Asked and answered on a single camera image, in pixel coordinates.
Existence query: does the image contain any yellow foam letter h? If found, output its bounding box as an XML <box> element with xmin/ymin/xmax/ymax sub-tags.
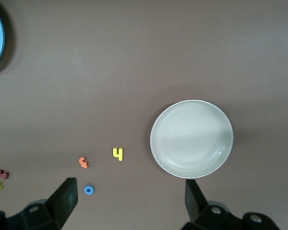
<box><xmin>112</xmin><ymin>148</ymin><xmax>124</xmax><ymax>161</ymax></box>

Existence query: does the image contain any brown table cover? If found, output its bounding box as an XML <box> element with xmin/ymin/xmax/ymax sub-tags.
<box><xmin>0</xmin><ymin>0</ymin><xmax>288</xmax><ymax>230</ymax></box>

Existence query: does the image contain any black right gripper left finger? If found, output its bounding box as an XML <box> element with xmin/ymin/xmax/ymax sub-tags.
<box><xmin>0</xmin><ymin>177</ymin><xmax>78</xmax><ymax>230</ymax></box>

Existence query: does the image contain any beige brown plate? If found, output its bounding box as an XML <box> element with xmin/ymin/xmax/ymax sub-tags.
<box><xmin>150</xmin><ymin>99</ymin><xmax>234</xmax><ymax>180</ymax></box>

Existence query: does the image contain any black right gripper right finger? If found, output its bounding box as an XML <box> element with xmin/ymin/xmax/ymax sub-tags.
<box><xmin>182</xmin><ymin>179</ymin><xmax>279</xmax><ymax>230</ymax></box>

